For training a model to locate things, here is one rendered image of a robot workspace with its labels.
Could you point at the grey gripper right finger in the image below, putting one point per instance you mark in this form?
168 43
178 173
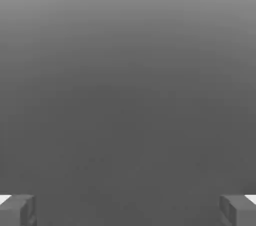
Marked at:
240 213

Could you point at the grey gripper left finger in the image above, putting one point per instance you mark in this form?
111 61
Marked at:
14 212

